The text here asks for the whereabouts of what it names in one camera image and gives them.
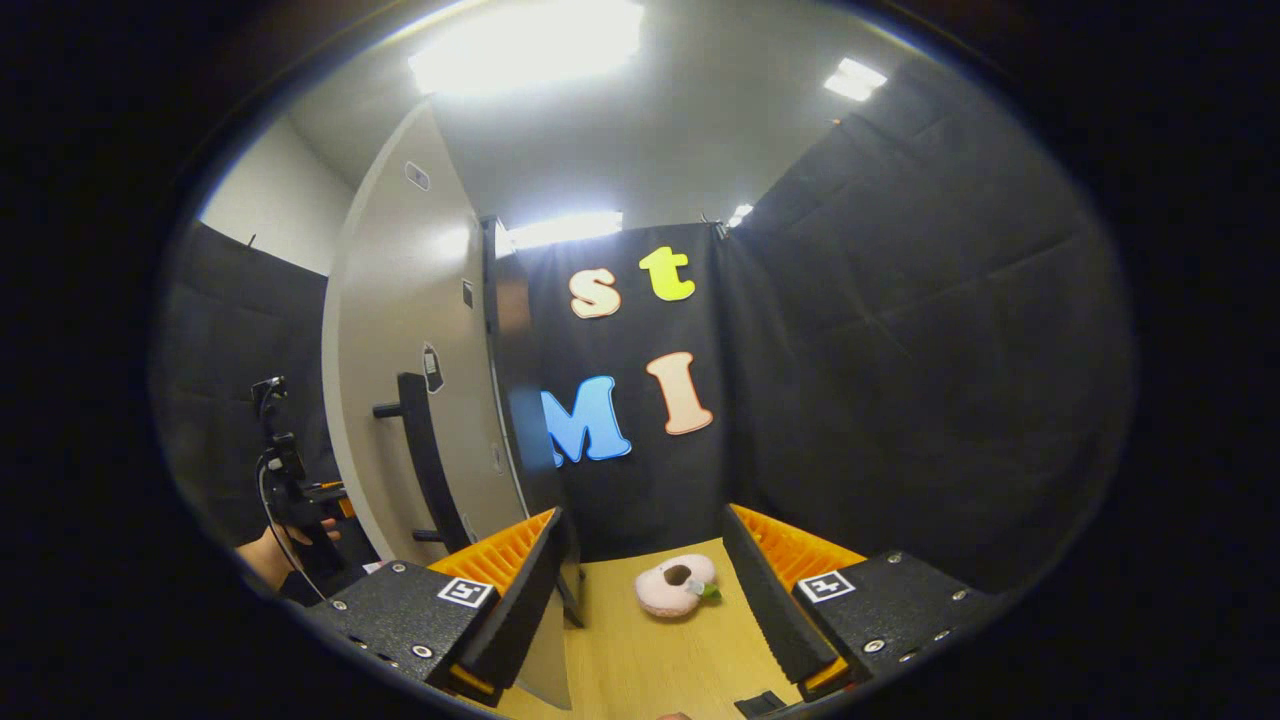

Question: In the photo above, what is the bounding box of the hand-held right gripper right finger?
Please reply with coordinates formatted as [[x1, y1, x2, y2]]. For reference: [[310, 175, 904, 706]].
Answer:
[[722, 503, 1001, 701]]

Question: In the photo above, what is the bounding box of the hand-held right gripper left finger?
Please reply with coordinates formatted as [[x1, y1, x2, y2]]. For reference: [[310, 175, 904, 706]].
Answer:
[[305, 507, 576, 706]]

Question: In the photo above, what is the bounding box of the black cabinet door handle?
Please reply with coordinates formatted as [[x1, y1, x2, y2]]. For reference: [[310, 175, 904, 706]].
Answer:
[[373, 372, 471, 554]]

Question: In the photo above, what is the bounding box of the light grey cabinet door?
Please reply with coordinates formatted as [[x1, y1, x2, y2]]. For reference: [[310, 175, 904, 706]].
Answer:
[[322, 100, 576, 711]]

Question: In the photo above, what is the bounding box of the pink plush toy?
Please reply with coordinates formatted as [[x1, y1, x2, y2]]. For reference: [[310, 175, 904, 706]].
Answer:
[[634, 554, 723, 619]]

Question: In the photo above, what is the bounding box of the black backdrop cloth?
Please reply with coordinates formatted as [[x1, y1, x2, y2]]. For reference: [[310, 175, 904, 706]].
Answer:
[[150, 55, 1136, 601]]

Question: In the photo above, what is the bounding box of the ceiling light strip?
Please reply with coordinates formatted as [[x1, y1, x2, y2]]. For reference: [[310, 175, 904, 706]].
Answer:
[[497, 210, 624, 256]]

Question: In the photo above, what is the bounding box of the large ceiling light panel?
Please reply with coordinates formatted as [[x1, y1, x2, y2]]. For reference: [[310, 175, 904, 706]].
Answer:
[[408, 0, 646, 96]]

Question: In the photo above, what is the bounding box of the small ceiling light panel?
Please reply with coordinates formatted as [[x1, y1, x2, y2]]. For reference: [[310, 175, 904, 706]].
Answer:
[[823, 57, 889, 102]]

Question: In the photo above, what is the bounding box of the black cable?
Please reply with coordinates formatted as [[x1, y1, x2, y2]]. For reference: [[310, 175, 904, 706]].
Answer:
[[256, 450, 331, 603]]

